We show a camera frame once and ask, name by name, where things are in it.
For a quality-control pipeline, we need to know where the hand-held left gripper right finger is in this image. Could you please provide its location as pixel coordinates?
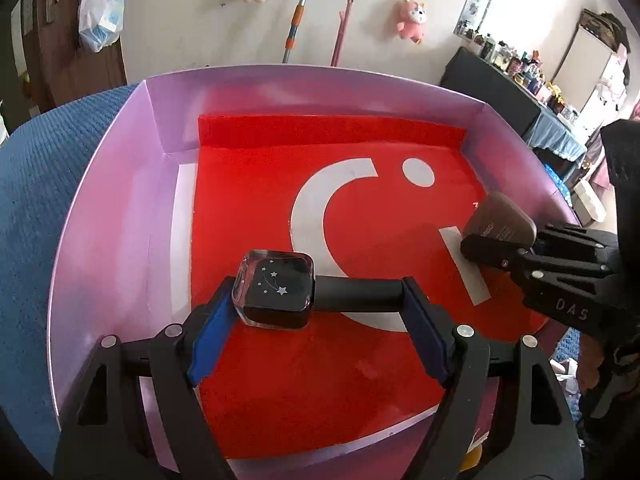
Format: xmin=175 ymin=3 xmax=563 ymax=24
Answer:
xmin=402 ymin=276 xmax=586 ymax=480

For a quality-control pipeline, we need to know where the brown patterned bag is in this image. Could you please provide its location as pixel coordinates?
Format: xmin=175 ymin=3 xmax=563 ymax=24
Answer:
xmin=577 ymin=8 xmax=631 ymax=51

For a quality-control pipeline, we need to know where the purple cardboard box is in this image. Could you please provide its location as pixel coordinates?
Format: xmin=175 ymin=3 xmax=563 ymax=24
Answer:
xmin=47 ymin=62 xmax=576 ymax=476

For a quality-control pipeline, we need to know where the white cabinet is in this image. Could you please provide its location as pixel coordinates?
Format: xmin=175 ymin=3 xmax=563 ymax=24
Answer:
xmin=550 ymin=25 xmax=626 ymax=126

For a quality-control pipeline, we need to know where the pink plush toy white face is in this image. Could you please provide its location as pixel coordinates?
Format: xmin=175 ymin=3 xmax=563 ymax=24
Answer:
xmin=395 ymin=0 xmax=428 ymax=46

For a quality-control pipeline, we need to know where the taupe bottle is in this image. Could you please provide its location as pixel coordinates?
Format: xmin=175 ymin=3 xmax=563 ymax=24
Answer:
xmin=462 ymin=192 xmax=538 ymax=256

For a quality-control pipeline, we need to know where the black perfume bottle clear cap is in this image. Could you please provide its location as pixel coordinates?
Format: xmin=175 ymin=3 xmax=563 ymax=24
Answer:
xmin=232 ymin=249 xmax=407 ymax=331

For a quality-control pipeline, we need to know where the metal mop handle orange grip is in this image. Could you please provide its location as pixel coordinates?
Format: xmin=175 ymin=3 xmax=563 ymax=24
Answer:
xmin=281 ymin=0 xmax=321 ymax=64

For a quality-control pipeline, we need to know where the white stool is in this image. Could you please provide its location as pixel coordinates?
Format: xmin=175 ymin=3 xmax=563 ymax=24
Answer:
xmin=575 ymin=180 xmax=606 ymax=223

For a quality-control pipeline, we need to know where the person's right hand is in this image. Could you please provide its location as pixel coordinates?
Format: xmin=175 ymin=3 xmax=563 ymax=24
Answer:
xmin=575 ymin=332 xmax=608 ymax=411

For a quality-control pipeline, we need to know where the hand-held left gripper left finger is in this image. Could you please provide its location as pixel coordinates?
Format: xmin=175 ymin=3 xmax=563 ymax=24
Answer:
xmin=52 ymin=277 xmax=238 ymax=480

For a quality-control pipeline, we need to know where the translucent plastic bag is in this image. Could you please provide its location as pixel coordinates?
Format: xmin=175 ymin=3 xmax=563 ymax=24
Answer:
xmin=77 ymin=0 xmax=125 ymax=53

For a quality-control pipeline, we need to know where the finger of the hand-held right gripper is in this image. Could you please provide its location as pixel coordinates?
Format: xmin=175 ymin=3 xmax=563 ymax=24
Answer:
xmin=460 ymin=236 xmax=619 ymax=336
xmin=532 ymin=222 xmax=619 ymax=266

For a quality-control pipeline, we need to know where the black desk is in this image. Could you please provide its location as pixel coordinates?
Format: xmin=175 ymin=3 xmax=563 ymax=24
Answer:
xmin=440 ymin=47 xmax=543 ymax=148

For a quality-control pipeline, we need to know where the wall mirror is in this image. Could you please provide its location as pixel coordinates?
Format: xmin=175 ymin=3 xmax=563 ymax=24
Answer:
xmin=454 ymin=0 xmax=531 ymax=41

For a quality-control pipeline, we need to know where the pink plastic stick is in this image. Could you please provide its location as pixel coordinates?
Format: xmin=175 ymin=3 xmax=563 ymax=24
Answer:
xmin=330 ymin=0 xmax=355 ymax=67

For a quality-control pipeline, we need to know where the dark brown door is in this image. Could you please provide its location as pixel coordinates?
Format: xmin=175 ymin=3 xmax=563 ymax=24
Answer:
xmin=22 ymin=0 xmax=128 ymax=111

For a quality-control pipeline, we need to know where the blue plastic crate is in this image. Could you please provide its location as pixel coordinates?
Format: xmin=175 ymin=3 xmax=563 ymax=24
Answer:
xmin=542 ymin=162 xmax=573 ymax=206

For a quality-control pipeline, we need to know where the blue tablecloth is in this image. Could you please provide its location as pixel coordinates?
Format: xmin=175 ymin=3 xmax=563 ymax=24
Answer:
xmin=530 ymin=105 xmax=588 ymax=163

